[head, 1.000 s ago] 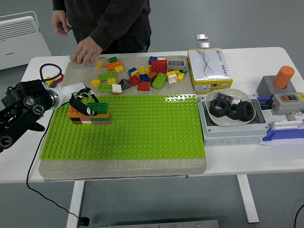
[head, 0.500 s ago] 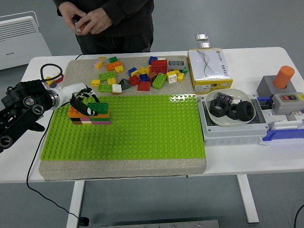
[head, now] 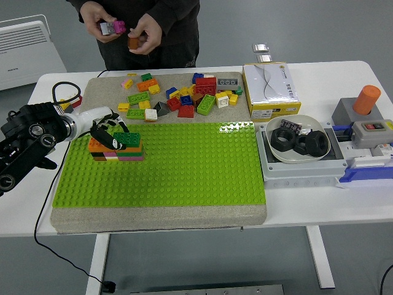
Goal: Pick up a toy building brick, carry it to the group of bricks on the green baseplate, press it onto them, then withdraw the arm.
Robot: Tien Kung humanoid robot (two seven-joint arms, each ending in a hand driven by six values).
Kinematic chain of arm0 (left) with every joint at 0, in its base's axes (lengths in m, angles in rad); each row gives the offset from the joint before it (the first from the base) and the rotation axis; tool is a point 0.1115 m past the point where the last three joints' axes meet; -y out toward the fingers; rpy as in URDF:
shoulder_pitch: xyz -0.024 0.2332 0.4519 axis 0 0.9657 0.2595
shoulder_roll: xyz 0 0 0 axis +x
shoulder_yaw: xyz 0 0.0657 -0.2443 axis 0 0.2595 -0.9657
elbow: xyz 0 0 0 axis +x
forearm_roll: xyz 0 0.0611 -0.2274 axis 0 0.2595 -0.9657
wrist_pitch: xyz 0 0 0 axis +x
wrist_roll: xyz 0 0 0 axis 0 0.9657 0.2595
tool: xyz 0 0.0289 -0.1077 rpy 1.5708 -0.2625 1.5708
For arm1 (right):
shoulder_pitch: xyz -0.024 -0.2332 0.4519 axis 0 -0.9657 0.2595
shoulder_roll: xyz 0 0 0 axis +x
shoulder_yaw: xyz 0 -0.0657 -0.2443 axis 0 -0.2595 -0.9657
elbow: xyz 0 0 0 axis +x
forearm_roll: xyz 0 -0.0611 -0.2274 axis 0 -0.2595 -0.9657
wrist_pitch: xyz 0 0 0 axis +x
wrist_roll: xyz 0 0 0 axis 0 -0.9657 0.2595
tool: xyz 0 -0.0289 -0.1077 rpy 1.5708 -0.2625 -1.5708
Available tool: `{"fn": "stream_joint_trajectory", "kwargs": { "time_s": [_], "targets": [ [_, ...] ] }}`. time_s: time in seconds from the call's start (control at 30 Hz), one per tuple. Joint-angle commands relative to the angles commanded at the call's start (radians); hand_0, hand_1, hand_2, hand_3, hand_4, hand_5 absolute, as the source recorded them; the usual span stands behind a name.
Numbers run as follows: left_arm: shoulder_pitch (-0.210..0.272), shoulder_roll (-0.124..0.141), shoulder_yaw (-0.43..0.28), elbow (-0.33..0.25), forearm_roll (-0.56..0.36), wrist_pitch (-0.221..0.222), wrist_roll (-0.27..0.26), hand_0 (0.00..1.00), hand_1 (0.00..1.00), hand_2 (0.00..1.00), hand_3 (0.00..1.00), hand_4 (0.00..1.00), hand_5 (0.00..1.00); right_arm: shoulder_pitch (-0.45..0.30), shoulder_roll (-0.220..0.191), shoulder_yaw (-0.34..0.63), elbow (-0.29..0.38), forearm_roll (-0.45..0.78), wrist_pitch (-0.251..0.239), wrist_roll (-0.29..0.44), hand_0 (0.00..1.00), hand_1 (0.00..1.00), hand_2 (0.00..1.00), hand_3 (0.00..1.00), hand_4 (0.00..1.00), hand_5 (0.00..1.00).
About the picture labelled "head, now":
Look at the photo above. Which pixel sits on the person's right hand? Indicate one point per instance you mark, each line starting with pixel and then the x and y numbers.
pixel 92 15

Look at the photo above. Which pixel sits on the person's left hand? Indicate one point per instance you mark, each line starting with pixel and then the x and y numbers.
pixel 153 30

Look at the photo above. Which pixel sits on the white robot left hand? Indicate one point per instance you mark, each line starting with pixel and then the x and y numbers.
pixel 89 118

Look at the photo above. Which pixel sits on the brown toy brick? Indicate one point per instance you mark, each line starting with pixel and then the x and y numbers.
pixel 99 158
pixel 197 99
pixel 133 43

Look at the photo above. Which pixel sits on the orange toy brick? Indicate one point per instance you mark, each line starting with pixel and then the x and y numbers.
pixel 93 146
pixel 133 148
pixel 146 84

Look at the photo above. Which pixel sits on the magenta toy brick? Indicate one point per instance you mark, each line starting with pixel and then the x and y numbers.
pixel 119 27
pixel 110 154

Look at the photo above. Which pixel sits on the dark green toy brick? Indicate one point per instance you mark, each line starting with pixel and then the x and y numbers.
pixel 130 138

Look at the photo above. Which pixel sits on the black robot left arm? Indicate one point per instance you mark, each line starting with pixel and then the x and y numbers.
pixel 30 129

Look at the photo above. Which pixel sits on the person's right forearm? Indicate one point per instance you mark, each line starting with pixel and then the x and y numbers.
pixel 75 3

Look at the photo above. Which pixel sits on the person's left forearm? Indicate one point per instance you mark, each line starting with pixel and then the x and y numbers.
pixel 178 15

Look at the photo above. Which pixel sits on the white toy brick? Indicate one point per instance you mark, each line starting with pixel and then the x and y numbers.
pixel 72 98
pixel 208 76
pixel 111 158
pixel 150 114
pixel 221 100

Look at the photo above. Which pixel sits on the black toy brick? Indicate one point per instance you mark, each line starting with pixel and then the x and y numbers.
pixel 97 154

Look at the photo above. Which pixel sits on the lime green toy brick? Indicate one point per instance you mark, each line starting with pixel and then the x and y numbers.
pixel 138 98
pixel 206 105
pixel 135 114

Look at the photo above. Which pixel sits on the small green toy brick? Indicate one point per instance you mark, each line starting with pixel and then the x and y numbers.
pixel 146 77
pixel 238 91

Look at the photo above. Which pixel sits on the small pink toy brick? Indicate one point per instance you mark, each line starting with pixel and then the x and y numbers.
pixel 125 81

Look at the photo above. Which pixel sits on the light pink toy brick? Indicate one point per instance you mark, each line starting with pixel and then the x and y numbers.
pixel 130 158

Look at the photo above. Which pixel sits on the blue toy brick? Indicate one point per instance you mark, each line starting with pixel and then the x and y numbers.
pixel 197 77
pixel 186 100
pixel 170 91

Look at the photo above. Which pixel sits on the grey sloped toy brick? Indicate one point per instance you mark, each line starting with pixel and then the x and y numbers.
pixel 161 109

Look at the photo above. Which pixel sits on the large red toy brick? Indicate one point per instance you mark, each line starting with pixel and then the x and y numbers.
pixel 205 86

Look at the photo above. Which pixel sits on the red sloped toy brick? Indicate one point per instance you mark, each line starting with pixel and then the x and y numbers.
pixel 186 112

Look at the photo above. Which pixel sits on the green studded baseplate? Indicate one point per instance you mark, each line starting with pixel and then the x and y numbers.
pixel 184 172

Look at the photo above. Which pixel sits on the white floor heater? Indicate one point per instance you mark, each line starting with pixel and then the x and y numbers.
pixel 24 61

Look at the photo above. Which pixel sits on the metal floor socket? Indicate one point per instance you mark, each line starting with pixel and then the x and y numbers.
pixel 264 58
pixel 260 48

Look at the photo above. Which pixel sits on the grey-brown mat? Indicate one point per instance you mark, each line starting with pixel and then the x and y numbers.
pixel 153 219

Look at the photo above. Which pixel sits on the white and yellow cardboard box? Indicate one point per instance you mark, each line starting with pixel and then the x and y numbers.
pixel 270 89

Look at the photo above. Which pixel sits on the white table leg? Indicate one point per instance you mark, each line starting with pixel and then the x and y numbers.
pixel 98 264
pixel 320 261

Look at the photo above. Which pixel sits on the purple circuit board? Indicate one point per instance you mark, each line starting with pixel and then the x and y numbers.
pixel 290 124

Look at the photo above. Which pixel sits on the large black hex nut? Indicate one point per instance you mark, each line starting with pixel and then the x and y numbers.
pixel 276 146
pixel 299 150
pixel 311 150

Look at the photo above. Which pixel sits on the white bowl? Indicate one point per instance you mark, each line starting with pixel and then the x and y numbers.
pixel 287 157

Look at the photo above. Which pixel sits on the grey junction box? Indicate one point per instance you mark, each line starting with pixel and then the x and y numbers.
pixel 294 172

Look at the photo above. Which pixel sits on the grey block holder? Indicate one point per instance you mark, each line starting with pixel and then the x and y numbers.
pixel 344 113

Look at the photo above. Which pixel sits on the orange cylinder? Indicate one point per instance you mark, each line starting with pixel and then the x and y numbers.
pixel 366 99

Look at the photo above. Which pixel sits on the blue and white fixture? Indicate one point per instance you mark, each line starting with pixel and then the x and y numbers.
pixel 362 175

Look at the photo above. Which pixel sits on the grey push-button switch box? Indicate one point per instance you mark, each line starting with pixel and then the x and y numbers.
pixel 368 138

